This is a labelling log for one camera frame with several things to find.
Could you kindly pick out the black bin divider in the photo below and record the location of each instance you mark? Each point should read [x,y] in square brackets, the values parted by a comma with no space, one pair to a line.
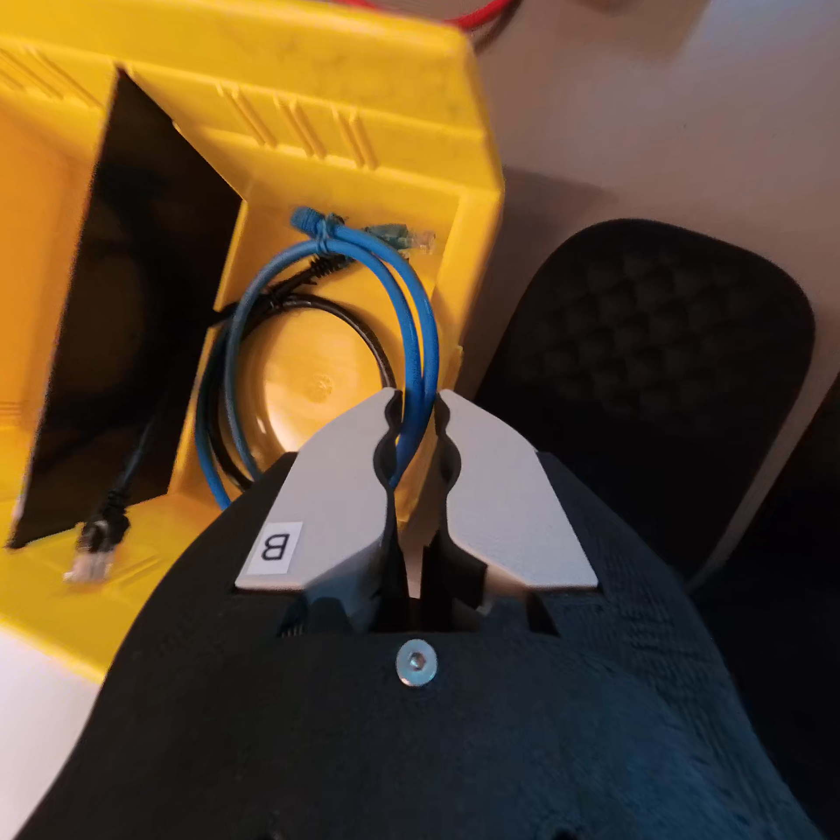
[131,328]

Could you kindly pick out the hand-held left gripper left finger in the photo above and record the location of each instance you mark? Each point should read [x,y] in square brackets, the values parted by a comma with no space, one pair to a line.
[328,485]

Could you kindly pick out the yellow plastic bin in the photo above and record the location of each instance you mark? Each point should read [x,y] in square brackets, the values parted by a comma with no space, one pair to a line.
[328,85]

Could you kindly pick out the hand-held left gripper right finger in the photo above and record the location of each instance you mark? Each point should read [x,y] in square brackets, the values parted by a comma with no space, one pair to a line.
[505,512]

